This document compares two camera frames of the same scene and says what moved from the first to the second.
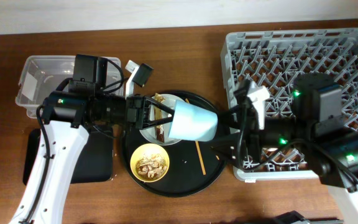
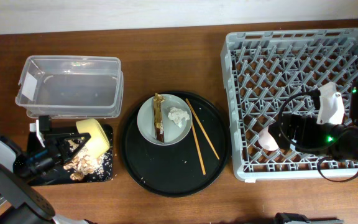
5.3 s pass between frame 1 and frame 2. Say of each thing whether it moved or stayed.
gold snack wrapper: stayed
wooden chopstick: moved
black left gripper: moved
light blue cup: moved
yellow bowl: moved
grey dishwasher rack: stayed
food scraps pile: moved
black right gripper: moved
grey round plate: stayed
